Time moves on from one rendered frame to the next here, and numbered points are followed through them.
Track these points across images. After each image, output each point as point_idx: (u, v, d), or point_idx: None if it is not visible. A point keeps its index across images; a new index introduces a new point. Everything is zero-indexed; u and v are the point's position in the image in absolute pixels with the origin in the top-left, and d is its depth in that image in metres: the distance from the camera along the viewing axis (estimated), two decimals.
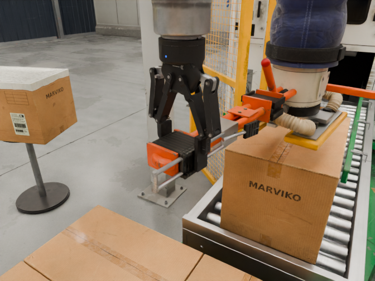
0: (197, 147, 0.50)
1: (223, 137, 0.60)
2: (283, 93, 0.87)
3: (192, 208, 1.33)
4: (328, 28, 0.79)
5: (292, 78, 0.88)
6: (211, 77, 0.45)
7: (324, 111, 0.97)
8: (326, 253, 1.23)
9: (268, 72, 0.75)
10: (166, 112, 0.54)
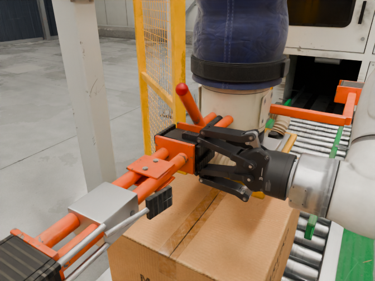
0: None
1: (106, 232, 0.35)
2: (215, 122, 0.65)
3: None
4: (258, 36, 0.58)
5: (225, 102, 0.67)
6: (257, 135, 0.46)
7: (269, 139, 0.77)
8: None
9: (188, 102, 0.52)
10: (210, 166, 0.53)
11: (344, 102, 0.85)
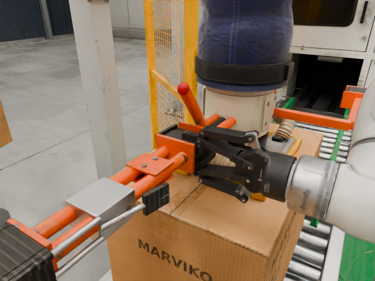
0: None
1: (101, 225, 0.35)
2: (217, 124, 0.65)
3: (108, 271, 1.02)
4: (263, 38, 0.58)
5: (228, 104, 0.67)
6: (256, 136, 0.46)
7: (273, 142, 0.76)
8: None
9: (189, 102, 0.52)
10: (210, 166, 0.53)
11: (350, 108, 0.84)
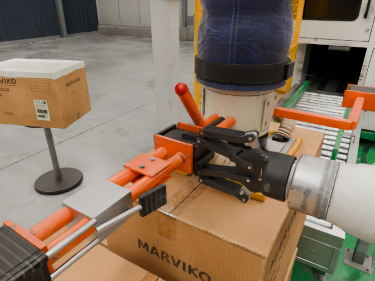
0: None
1: (97, 227, 0.35)
2: (217, 124, 0.65)
3: None
4: (263, 37, 0.57)
5: (227, 104, 0.66)
6: (256, 136, 0.46)
7: (273, 141, 0.76)
8: None
9: (187, 102, 0.52)
10: (210, 166, 0.53)
11: (351, 107, 0.84)
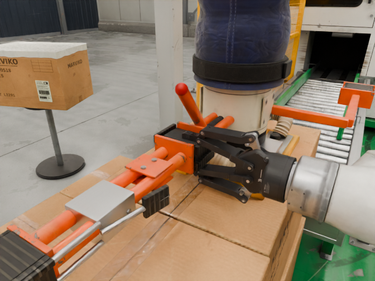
0: None
1: (101, 229, 0.35)
2: (216, 123, 0.65)
3: None
4: (260, 37, 0.57)
5: (226, 103, 0.67)
6: (256, 136, 0.46)
7: (271, 140, 0.77)
8: None
9: (187, 102, 0.52)
10: (210, 167, 0.53)
11: (347, 105, 0.85)
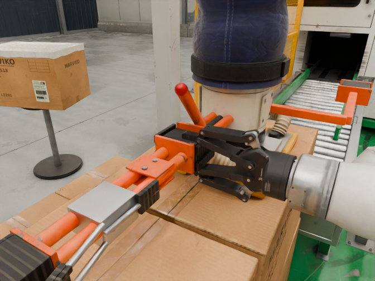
0: None
1: (104, 231, 0.35)
2: (215, 122, 0.65)
3: None
4: (258, 35, 0.58)
5: (225, 102, 0.67)
6: (256, 135, 0.46)
7: (270, 138, 0.77)
8: None
9: (187, 102, 0.52)
10: (210, 166, 0.53)
11: (345, 102, 0.85)
